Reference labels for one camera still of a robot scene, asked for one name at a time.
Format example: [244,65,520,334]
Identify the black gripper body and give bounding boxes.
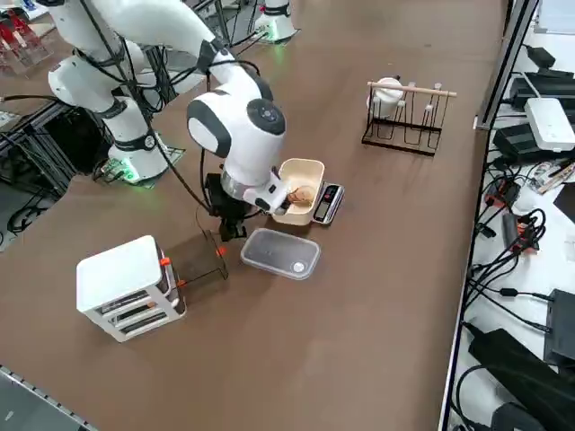
[204,172,252,224]

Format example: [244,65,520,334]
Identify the brown toy pastry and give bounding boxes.
[286,184,316,207]

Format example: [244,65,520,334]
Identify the digital kitchen scale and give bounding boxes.
[312,181,346,227]

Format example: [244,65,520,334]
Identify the white three-layer storage box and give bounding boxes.
[75,234,189,344]

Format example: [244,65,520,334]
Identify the white flat device box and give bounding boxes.
[524,97,575,152]

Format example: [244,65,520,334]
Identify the black box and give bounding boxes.
[543,289,575,365]

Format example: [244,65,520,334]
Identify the clear plastic lid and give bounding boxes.
[240,227,323,282]

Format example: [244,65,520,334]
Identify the beige plastic container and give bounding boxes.
[269,157,325,226]

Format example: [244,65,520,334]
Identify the white cup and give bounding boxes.
[370,75,404,120]

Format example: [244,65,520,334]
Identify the orange black connector block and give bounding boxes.
[501,214,543,255]
[486,181,521,208]

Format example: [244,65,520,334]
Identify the clear acrylic stand red parts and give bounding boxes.
[0,8,55,78]

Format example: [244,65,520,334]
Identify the large black bag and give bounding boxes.
[466,329,575,431]

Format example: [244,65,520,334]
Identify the black flat device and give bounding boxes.
[509,70,575,111]

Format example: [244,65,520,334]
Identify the printed paper packet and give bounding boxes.
[529,161,575,195]

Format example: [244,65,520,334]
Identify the small black power adapter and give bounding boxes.
[526,44,557,69]

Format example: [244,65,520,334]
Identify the white board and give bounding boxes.
[536,0,575,35]

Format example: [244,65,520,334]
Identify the black metal frame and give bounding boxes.
[0,96,111,198]

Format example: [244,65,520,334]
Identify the black wire rack wooden bar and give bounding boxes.
[361,80,458,157]

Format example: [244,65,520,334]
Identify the aluminium camera post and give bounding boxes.
[474,0,540,132]

